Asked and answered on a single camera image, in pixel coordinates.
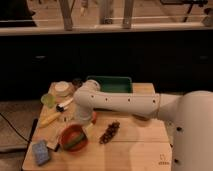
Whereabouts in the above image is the green pepper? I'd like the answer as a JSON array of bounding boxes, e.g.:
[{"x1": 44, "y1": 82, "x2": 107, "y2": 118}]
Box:
[{"x1": 64, "y1": 133, "x2": 85, "y2": 150}]

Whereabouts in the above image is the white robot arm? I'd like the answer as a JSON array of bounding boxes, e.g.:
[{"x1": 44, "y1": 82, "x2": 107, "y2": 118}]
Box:
[{"x1": 73, "y1": 80, "x2": 213, "y2": 171}]

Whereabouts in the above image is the white round bowl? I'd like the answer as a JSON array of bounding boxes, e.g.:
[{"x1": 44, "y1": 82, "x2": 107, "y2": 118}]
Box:
[{"x1": 54, "y1": 81, "x2": 70, "y2": 97}]

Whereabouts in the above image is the red bowl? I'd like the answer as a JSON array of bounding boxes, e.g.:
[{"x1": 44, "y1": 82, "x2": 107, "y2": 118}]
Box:
[{"x1": 59, "y1": 124, "x2": 88, "y2": 152}]

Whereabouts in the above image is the green rectangular tray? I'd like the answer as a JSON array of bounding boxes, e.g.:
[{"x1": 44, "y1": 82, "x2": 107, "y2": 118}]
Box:
[{"x1": 87, "y1": 75, "x2": 133, "y2": 93}]

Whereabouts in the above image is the brown grape bunch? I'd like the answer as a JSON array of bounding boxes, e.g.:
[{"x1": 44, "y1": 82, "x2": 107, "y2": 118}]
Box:
[{"x1": 99, "y1": 122, "x2": 120, "y2": 144}]

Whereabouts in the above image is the green plastic cup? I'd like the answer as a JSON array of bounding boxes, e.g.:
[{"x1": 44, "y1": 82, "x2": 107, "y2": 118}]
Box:
[{"x1": 41, "y1": 93, "x2": 55, "y2": 108}]

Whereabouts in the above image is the white black spatula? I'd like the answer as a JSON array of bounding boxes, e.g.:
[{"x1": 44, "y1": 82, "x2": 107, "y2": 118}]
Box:
[{"x1": 47, "y1": 127, "x2": 65, "y2": 151}]

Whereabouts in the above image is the blue sponge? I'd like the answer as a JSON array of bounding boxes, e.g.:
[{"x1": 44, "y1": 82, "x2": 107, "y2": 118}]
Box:
[{"x1": 32, "y1": 140, "x2": 50, "y2": 166}]

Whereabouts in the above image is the black floor cable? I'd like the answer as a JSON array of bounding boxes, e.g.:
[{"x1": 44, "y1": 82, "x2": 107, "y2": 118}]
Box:
[{"x1": 0, "y1": 111, "x2": 31, "y2": 143}]

